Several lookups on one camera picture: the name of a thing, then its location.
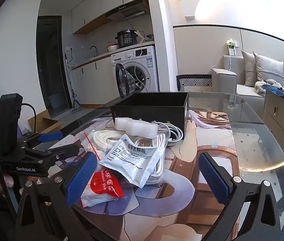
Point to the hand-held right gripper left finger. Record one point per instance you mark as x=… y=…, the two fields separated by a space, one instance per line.
x=81 y=178

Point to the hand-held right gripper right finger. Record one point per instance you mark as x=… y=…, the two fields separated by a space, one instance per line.
x=213 y=178

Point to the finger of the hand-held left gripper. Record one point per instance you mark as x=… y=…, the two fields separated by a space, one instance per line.
x=50 y=136
x=64 y=152

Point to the red and white glue packet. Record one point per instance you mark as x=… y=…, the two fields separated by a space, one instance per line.
x=101 y=184

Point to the silver sachet packet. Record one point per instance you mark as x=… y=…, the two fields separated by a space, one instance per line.
x=129 y=160

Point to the bubble wrap roll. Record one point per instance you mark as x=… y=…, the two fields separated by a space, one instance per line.
x=131 y=126

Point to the black cardboard box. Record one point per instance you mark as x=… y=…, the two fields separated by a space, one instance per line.
x=144 y=115

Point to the person's left hand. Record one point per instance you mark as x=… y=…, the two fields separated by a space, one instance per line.
x=2 y=180

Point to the brown cardboard box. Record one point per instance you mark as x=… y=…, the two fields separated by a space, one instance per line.
x=49 y=123

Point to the flat mop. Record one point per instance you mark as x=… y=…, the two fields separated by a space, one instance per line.
x=75 y=106

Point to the printed table mat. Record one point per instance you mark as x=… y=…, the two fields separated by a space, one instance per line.
x=207 y=135

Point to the white lower kitchen cabinet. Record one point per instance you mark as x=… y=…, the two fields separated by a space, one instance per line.
x=91 y=80

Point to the black door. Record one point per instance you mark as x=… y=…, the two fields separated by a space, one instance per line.
x=51 y=62

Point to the beige side cabinet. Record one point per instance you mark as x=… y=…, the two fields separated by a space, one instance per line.
x=277 y=120

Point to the patterned chair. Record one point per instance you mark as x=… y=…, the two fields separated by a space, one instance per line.
x=194 y=82

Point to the grey sofa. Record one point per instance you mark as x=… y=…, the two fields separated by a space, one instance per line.
x=227 y=80

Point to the kitchen faucet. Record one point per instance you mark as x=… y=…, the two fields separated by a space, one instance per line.
x=94 y=48

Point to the grey fur toy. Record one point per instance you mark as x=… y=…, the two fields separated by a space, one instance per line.
x=264 y=85

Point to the blue plastic bag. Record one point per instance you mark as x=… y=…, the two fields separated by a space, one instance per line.
x=276 y=89

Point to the red and white bowl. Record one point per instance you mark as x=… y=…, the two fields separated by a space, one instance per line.
x=112 y=47

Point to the grey cushion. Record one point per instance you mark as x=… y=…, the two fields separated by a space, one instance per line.
x=248 y=67
x=268 y=70

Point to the white washing machine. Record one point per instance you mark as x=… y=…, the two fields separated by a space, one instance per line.
x=144 y=57

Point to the black pressure cooker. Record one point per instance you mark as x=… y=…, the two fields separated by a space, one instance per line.
x=126 y=39

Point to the white upper kitchen cabinets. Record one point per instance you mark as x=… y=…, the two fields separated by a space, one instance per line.
x=99 y=2

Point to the range hood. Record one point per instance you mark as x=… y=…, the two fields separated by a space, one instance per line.
x=129 y=11

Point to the wall power strip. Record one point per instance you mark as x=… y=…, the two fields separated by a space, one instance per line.
x=232 y=47

